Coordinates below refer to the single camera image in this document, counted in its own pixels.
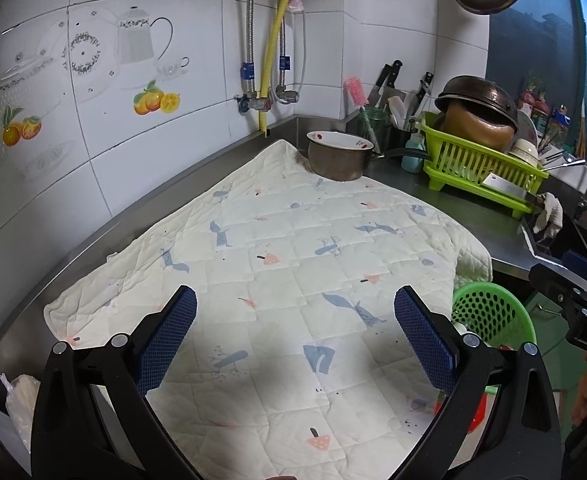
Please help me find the yellow gas hose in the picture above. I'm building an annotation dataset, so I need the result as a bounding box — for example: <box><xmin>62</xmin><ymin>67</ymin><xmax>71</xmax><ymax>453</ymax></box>
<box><xmin>258</xmin><ymin>0</ymin><xmax>299</xmax><ymax>137</ymax></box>

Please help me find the dark metal wok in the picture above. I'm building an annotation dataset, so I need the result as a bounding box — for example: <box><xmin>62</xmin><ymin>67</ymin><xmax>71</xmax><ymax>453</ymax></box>
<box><xmin>434</xmin><ymin>74</ymin><xmax>519</xmax><ymax>137</ymax></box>

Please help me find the steel cleaver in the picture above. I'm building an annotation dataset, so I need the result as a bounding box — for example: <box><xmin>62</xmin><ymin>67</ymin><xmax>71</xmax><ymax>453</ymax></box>
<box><xmin>482</xmin><ymin>173</ymin><xmax>545</xmax><ymax>207</ymax></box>

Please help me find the white ceramic bowl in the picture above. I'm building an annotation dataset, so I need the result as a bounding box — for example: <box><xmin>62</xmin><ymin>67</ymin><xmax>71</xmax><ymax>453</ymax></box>
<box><xmin>510</xmin><ymin>138</ymin><xmax>541</xmax><ymax>166</ymax></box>

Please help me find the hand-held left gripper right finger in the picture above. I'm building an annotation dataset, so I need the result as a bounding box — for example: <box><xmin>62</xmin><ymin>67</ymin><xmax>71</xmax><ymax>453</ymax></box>
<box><xmin>388</xmin><ymin>284</ymin><xmax>565</xmax><ymax>480</ymax></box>

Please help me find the pink bottle brush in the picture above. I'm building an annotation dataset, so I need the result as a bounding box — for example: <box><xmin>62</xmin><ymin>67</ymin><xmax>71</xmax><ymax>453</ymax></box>
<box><xmin>343</xmin><ymin>76</ymin><xmax>379</xmax><ymax>147</ymax></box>

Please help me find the black utensil holder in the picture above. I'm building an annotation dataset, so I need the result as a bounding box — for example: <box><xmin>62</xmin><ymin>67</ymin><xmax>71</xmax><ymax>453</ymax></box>
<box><xmin>388</xmin><ymin>117</ymin><xmax>419</xmax><ymax>154</ymax></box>

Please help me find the teal plastic bottle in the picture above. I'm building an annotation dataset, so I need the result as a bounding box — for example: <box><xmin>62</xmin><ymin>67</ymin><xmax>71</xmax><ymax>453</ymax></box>
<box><xmin>401</xmin><ymin>130</ymin><xmax>427</xmax><ymax>174</ymax></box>

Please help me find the green translucent utensil cup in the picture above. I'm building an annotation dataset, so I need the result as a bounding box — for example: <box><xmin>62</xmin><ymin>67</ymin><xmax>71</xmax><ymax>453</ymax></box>
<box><xmin>358</xmin><ymin>106</ymin><xmax>392</xmax><ymax>156</ymax></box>

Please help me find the green plastic dish rack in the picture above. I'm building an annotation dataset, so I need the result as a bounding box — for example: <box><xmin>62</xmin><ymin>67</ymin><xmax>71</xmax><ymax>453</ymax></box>
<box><xmin>418</xmin><ymin>111</ymin><xmax>550</xmax><ymax>220</ymax></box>

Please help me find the black-handled kitchen knife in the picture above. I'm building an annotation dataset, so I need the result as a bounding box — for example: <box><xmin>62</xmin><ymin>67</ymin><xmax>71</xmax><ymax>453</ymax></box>
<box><xmin>367</xmin><ymin>64</ymin><xmax>392</xmax><ymax>109</ymax></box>
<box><xmin>382</xmin><ymin>59</ymin><xmax>403</xmax><ymax>105</ymax></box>

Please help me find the metal angle valve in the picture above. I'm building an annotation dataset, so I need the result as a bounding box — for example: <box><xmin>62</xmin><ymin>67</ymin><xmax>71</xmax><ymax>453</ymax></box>
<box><xmin>272</xmin><ymin>87</ymin><xmax>302</xmax><ymax>107</ymax></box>
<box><xmin>235</xmin><ymin>92</ymin><xmax>274</xmax><ymax>114</ymax></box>

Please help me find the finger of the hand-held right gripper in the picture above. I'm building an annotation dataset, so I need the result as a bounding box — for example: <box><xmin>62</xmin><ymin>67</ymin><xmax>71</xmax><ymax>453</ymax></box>
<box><xmin>528</xmin><ymin>262</ymin><xmax>587</xmax><ymax>312</ymax></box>
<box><xmin>563</xmin><ymin>249</ymin><xmax>587</xmax><ymax>287</ymax></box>

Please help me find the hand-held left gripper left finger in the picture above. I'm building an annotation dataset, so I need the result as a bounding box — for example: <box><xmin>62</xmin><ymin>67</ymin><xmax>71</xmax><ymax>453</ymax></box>
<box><xmin>32</xmin><ymin>284</ymin><xmax>204</xmax><ymax>480</ymax></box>

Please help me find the white dish rag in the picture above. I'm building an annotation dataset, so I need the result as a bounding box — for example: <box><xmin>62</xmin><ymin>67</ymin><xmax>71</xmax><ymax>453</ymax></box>
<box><xmin>532</xmin><ymin>192</ymin><xmax>565</xmax><ymax>241</ymax></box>

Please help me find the white rice paddle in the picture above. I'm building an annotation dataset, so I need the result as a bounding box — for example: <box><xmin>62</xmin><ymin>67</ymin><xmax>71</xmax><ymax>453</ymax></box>
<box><xmin>387</xmin><ymin>95</ymin><xmax>407</xmax><ymax>129</ymax></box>

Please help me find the white quilted printed blanket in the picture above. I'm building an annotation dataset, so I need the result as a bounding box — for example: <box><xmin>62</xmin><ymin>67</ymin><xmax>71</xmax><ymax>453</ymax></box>
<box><xmin>43</xmin><ymin>138</ymin><xmax>495</xmax><ymax>480</ymax></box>

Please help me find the brown cooking pot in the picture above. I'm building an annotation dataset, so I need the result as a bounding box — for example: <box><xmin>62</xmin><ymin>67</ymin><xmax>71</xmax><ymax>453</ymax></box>
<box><xmin>443</xmin><ymin>102</ymin><xmax>517</xmax><ymax>152</ymax></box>

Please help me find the clear thin tube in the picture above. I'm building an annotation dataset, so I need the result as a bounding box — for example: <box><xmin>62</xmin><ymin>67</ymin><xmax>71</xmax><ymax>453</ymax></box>
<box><xmin>292</xmin><ymin>0</ymin><xmax>309</xmax><ymax>92</ymax></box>

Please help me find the green plastic mesh basket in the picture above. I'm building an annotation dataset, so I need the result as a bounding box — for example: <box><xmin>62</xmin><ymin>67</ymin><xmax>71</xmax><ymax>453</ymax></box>
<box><xmin>450</xmin><ymin>281</ymin><xmax>537</xmax><ymax>442</ymax></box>

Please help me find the braided metal water hose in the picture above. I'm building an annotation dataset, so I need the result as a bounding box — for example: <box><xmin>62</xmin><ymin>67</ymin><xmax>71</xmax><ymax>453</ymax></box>
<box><xmin>241</xmin><ymin>0</ymin><xmax>256</xmax><ymax>99</ymax></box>
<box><xmin>277</xmin><ymin>14</ymin><xmax>291</xmax><ymax>94</ymax></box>

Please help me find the enamel pot with black handle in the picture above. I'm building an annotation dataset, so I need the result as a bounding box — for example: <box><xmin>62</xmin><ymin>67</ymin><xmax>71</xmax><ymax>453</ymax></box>
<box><xmin>305</xmin><ymin>130</ymin><xmax>427</xmax><ymax>183</ymax></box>

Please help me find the white plastic bag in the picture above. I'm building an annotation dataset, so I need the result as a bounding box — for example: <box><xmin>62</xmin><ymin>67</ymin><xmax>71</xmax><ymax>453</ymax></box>
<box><xmin>0</xmin><ymin>373</ymin><xmax>42</xmax><ymax>457</ymax></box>

